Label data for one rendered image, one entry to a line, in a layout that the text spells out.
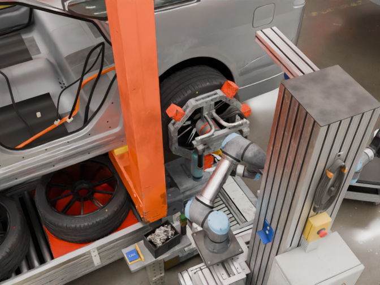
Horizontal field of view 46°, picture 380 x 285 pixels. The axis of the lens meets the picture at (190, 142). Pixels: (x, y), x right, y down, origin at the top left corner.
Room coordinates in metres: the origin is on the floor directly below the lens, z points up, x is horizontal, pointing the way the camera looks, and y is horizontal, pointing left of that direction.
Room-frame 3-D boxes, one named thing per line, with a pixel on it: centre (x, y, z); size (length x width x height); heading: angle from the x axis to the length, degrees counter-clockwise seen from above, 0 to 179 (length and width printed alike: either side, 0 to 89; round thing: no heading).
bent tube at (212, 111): (2.13, -0.25, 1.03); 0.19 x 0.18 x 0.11; 28
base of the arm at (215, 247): (1.30, -0.15, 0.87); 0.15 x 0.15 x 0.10
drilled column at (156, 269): (1.47, 0.24, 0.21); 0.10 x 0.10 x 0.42; 28
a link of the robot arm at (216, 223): (1.30, -0.15, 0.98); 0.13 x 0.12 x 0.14; 51
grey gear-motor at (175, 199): (2.05, 0.21, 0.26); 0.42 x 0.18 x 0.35; 28
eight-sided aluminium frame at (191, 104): (2.19, -0.11, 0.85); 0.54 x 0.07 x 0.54; 118
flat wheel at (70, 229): (1.93, 0.77, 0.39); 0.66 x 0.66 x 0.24
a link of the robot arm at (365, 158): (1.55, -0.90, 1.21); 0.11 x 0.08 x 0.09; 128
